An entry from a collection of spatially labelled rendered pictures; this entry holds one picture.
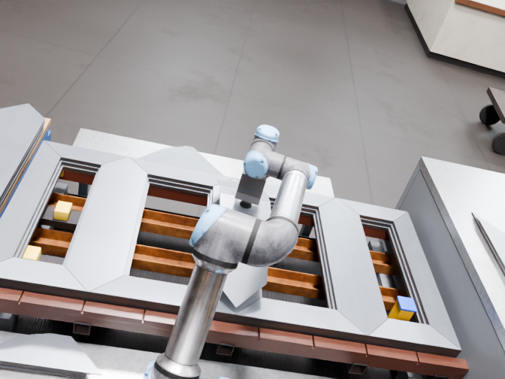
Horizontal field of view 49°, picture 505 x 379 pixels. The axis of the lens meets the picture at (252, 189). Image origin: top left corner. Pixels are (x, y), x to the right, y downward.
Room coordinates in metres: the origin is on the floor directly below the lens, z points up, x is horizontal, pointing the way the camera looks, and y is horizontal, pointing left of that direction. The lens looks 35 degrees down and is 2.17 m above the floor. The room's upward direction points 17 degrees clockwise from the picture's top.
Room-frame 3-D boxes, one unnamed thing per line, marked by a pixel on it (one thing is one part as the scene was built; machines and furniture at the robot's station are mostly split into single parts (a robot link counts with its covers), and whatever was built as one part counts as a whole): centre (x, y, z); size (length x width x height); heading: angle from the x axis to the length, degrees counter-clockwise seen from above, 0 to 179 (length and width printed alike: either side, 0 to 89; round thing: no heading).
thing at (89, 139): (2.10, 0.22, 0.74); 1.20 x 0.26 x 0.03; 101
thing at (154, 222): (1.76, 0.05, 0.70); 1.66 x 0.08 x 0.05; 101
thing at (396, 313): (1.47, -0.63, 0.78); 0.05 x 0.05 x 0.19; 11
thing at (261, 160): (1.44, -0.01, 1.28); 0.11 x 0.11 x 0.08; 87
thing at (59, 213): (1.50, 0.63, 0.79); 0.06 x 0.05 x 0.04; 11
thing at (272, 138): (1.54, 0.01, 1.28); 0.09 x 0.08 x 0.11; 177
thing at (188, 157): (2.07, 0.36, 0.77); 0.45 x 0.20 x 0.04; 101
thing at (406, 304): (1.47, -0.63, 0.88); 0.06 x 0.06 x 0.02; 11
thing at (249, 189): (1.56, 0.00, 1.12); 0.10 x 0.09 x 0.16; 179
